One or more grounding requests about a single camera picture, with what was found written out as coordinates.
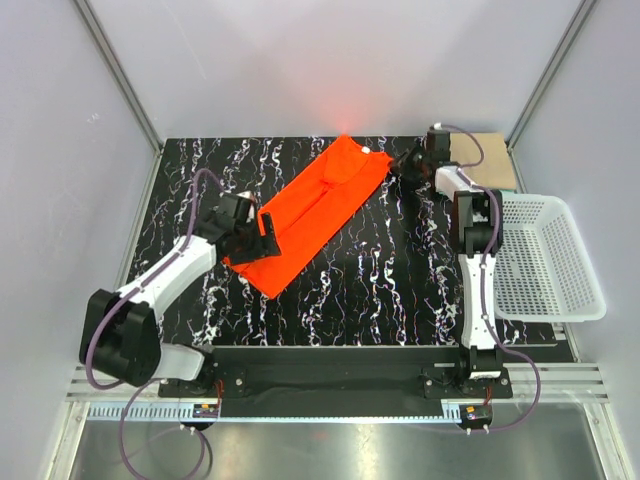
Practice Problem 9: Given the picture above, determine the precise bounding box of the orange t shirt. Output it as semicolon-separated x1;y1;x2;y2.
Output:
230;135;391;299

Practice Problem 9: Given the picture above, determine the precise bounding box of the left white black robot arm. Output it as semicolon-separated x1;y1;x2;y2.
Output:
79;191;281;396

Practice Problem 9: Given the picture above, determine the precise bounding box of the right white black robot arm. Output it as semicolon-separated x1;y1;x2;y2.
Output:
390;123;503;397

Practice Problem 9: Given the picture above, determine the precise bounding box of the folded brown t shirt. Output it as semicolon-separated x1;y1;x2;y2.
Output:
450;133;517;190

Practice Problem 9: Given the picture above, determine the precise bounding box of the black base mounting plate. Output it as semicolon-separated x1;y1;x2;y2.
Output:
99;344;571;419

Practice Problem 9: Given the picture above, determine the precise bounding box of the white plastic basket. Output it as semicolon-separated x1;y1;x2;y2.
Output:
494;192;606;323

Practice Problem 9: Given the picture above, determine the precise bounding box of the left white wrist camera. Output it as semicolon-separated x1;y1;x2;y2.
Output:
238;191;256;223

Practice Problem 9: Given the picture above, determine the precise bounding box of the right aluminium frame post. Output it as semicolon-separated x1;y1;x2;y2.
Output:
505;0;601;150

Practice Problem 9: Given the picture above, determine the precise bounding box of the aluminium frame post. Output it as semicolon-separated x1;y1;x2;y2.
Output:
505;0;601;150
71;0;164;155

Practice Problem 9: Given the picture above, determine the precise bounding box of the white slotted cable duct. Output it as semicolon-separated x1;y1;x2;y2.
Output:
87;402;219;422

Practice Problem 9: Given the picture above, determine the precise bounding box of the aluminium rail beam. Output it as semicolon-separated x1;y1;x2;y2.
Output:
64;362;609;401

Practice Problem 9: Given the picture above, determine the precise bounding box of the left aluminium frame post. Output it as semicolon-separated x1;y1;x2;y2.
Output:
71;0;164;155

